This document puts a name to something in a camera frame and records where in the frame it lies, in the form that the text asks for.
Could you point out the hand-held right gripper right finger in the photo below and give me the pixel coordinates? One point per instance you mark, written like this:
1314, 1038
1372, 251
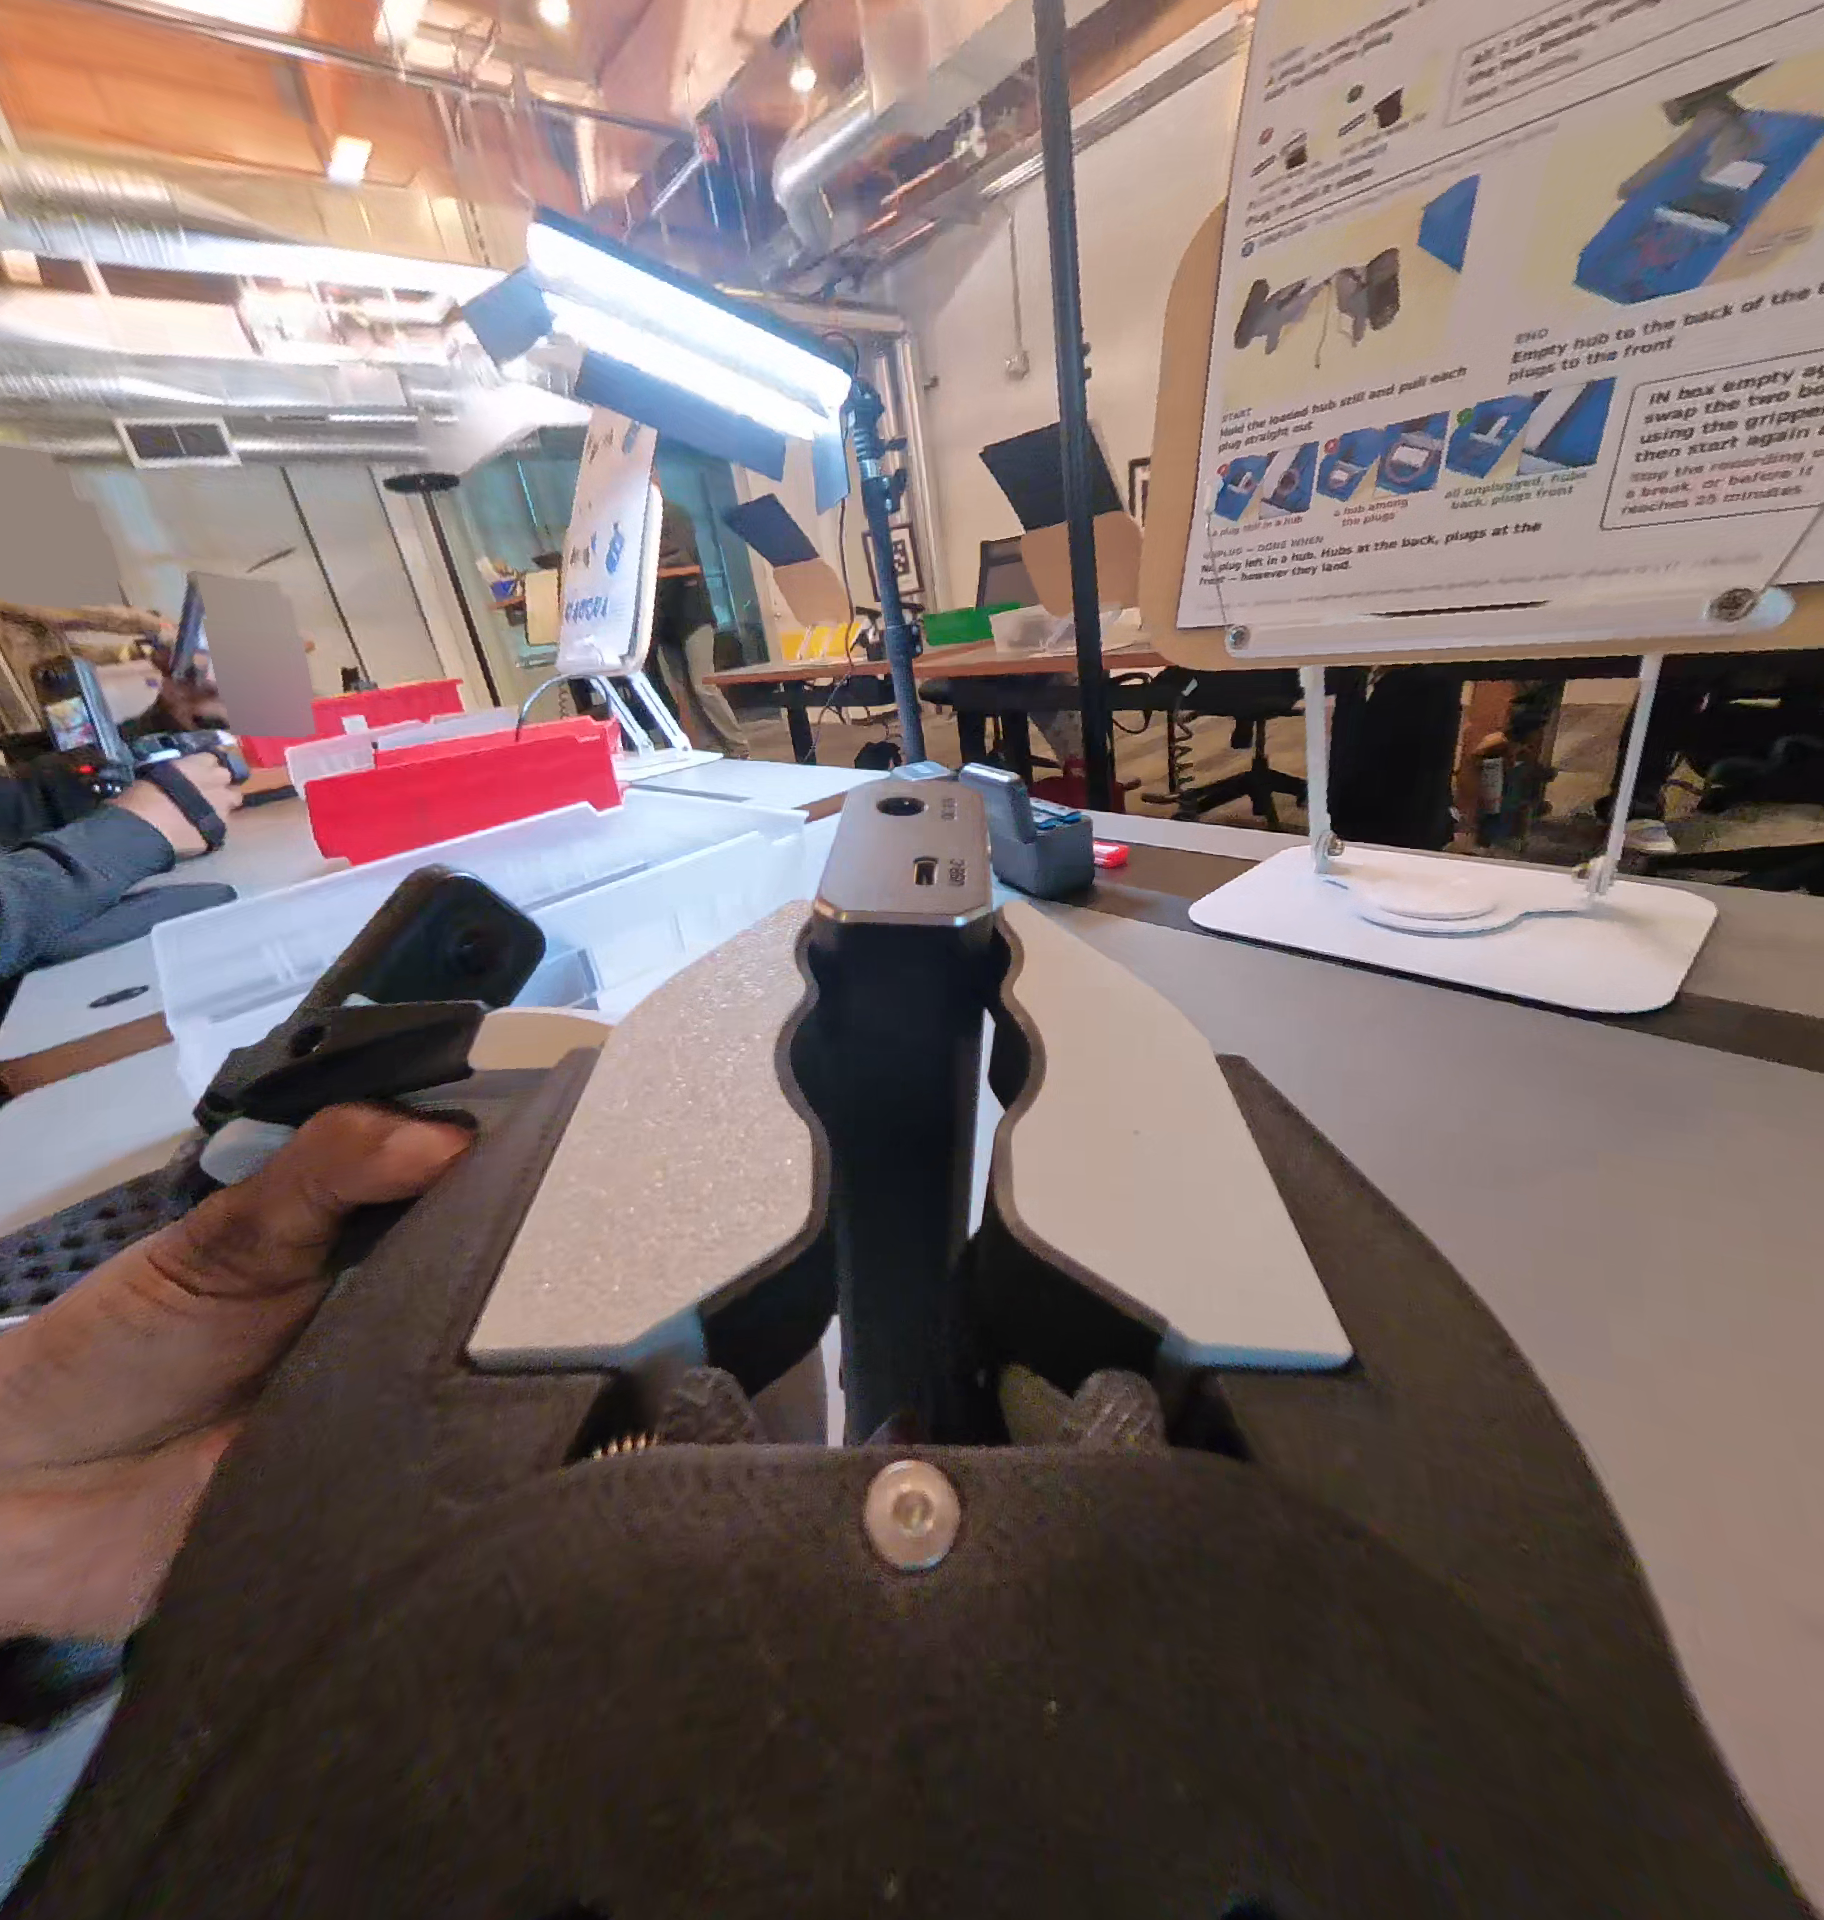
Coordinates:
1137, 1186

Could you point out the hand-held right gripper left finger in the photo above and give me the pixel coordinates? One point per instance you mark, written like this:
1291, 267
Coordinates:
672, 1186

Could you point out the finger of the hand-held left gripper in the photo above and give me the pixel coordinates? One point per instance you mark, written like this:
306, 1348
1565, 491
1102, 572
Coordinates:
536, 1038

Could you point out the clear plastic bin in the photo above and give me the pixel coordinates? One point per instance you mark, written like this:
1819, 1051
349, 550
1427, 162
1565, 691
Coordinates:
627, 885

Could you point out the black usb hub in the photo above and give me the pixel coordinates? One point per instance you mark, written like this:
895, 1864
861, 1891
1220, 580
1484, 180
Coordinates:
897, 885

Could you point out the silver duct elbow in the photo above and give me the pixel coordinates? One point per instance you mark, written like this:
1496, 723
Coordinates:
837, 151

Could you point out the person's left hand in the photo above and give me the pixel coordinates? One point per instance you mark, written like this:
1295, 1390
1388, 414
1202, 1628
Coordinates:
117, 1380

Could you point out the red plastic bin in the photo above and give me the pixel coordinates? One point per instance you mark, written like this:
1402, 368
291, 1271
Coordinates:
462, 796
386, 701

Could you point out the instruction poster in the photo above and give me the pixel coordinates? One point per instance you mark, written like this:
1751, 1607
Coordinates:
604, 571
1527, 375

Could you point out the black floor lamp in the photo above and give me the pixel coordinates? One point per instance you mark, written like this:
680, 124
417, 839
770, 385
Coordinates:
421, 481

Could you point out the yellow plastic bins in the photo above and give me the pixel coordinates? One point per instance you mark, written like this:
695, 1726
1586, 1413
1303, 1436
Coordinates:
821, 641

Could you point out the black office chair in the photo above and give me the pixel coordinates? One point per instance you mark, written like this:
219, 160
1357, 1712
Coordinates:
1242, 720

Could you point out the wooden table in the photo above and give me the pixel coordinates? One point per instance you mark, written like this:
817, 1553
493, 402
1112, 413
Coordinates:
851, 671

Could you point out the cardboard flag base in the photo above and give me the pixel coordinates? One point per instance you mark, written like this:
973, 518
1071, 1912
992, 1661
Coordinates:
815, 589
1084, 567

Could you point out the black perforated pad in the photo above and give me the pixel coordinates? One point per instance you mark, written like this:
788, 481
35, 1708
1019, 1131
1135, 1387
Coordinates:
57, 1246

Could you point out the black light flag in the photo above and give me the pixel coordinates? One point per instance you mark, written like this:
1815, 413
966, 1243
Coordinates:
1056, 473
770, 528

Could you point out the black light stand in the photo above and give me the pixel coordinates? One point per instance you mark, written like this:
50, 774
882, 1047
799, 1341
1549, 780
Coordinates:
882, 601

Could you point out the clear plastic container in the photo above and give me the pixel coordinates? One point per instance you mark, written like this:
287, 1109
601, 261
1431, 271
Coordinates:
1056, 627

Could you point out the air vent grille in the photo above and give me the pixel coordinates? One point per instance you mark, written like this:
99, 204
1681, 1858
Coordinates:
177, 441

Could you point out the fiducial marker tag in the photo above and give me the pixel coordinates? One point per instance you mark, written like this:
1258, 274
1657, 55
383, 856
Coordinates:
1139, 491
891, 562

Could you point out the green plastic bin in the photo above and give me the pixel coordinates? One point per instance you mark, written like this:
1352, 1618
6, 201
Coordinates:
971, 622

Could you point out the led light panel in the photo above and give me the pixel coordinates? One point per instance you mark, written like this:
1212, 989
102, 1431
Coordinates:
672, 331

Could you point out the wooden poster board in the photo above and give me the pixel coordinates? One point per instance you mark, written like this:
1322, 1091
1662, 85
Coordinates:
1190, 495

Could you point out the black round-headed pole stand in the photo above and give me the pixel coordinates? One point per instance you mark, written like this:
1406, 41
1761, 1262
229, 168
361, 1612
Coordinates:
1071, 421

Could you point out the silver ventilation duct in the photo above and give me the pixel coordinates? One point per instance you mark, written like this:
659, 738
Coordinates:
131, 368

